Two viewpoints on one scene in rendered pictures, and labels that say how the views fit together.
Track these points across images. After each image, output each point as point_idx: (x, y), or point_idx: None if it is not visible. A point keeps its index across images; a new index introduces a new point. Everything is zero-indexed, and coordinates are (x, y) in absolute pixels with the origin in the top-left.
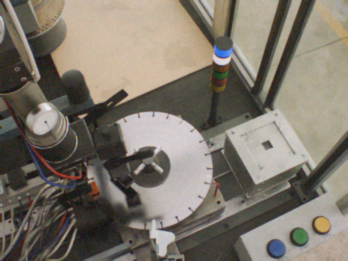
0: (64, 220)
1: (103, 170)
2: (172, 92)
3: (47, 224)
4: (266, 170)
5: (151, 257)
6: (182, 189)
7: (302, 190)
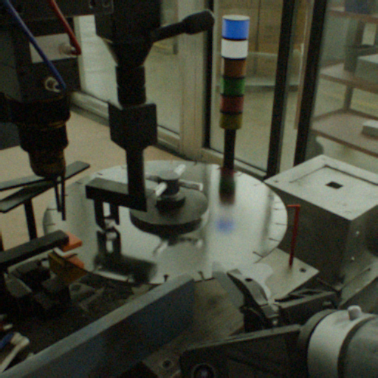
0: None
1: (80, 227)
2: None
3: None
4: (354, 204)
5: (249, 286)
6: (243, 222)
7: None
